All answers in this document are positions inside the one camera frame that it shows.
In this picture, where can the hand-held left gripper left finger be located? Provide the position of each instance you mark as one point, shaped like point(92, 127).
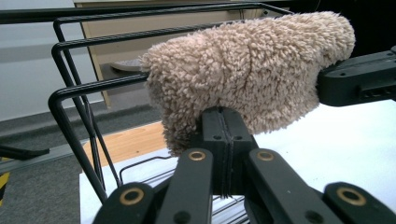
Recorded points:
point(216, 133)

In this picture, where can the orange wooden board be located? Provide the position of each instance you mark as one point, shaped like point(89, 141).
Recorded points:
point(130, 143)

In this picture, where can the black stand leg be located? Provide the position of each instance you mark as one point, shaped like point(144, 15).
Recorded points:
point(21, 153)

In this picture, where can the beige wooden cabinet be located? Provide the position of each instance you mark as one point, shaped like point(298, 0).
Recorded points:
point(118, 54)

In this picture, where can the beige terry towel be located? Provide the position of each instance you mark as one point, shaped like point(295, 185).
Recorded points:
point(249, 68)

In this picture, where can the grey flat object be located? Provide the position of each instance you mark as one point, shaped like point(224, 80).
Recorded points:
point(127, 65)

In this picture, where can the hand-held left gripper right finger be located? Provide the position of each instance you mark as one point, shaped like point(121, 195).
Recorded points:
point(239, 137)

